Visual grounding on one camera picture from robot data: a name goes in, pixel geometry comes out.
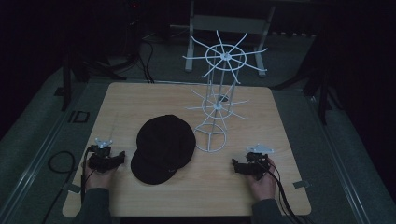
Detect black metal stand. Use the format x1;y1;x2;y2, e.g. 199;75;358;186
60;18;148;112
272;36;345;126

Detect black floor cables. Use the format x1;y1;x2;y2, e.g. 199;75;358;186
135;36;156;84

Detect person's right hand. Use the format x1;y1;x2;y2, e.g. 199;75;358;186
247;157;278;203

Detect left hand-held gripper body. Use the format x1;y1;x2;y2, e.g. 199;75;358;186
87;137;119;174

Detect person's left hand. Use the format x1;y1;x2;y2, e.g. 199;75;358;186
82;161;118;191

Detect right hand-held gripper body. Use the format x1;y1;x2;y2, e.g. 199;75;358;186
243;143;275;181

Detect black cap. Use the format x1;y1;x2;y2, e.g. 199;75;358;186
130;114;197;186

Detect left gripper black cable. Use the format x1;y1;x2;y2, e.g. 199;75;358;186
79;145;95;204

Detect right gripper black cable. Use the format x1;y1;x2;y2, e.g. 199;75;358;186
252;152;311;224

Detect white wire hat rack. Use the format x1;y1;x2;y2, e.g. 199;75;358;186
182;29;269;154

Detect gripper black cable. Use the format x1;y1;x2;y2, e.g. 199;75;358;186
252;152;311;224
79;145;95;204

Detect black rectangular floor marker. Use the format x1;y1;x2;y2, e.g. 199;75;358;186
67;110;92;124

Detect grey tape piece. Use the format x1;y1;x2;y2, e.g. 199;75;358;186
292;179;311;189
61;182;82;194

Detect black cable loop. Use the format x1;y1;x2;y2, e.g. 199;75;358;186
40;150;77;224

